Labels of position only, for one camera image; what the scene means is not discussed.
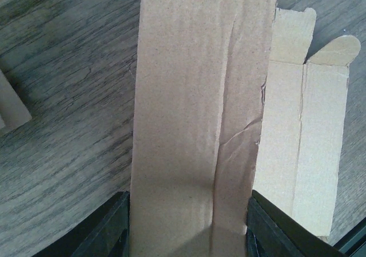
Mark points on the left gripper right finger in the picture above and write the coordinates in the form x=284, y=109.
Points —
x=271, y=232

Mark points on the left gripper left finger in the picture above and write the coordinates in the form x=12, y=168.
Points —
x=105, y=232

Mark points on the cardboard box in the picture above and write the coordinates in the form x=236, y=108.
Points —
x=228, y=101

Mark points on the stack of flat cardboard sheets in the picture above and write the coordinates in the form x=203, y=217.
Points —
x=13, y=112

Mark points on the black aluminium frame rail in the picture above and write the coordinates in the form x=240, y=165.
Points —
x=353, y=243

